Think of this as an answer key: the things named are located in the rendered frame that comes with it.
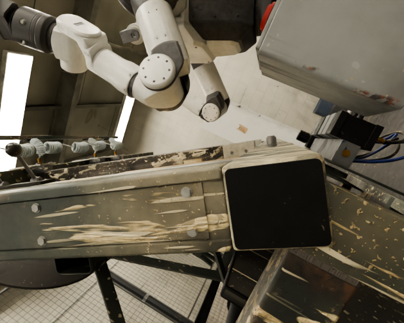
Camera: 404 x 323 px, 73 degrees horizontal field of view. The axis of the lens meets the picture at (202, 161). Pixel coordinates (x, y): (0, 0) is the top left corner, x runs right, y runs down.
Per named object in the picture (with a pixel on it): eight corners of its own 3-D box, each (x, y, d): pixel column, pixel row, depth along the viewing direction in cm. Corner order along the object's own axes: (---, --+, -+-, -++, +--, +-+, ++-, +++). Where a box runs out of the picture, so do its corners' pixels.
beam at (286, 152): (337, 249, 31) (326, 153, 30) (232, 253, 34) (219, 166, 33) (280, 150, 244) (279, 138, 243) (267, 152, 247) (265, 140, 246)
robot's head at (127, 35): (149, 18, 91) (129, 22, 94) (138, 22, 85) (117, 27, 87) (154, 38, 95) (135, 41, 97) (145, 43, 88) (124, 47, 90)
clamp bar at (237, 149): (256, 159, 103) (247, 95, 102) (12, 190, 134) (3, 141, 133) (257, 157, 113) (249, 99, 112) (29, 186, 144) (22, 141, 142)
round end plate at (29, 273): (38, 307, 121) (-84, 222, 136) (34, 317, 122) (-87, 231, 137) (129, 241, 198) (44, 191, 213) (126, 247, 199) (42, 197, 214)
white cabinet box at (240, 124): (330, 147, 422) (213, 96, 461) (311, 179, 441) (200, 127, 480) (326, 141, 479) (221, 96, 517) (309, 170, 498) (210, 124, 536)
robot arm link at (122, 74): (105, 86, 69) (165, 125, 65) (84, 63, 59) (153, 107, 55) (130, 54, 70) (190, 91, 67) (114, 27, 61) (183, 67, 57)
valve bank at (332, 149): (466, 133, 48) (333, 81, 52) (421, 204, 50) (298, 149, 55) (369, 134, 96) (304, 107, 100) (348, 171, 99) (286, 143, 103)
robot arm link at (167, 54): (203, 100, 67) (177, 27, 72) (197, 72, 54) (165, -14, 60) (159, 116, 67) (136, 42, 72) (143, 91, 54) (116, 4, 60)
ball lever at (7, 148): (40, 188, 73) (9, 145, 66) (29, 189, 74) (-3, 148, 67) (48, 179, 77) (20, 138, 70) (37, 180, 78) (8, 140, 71)
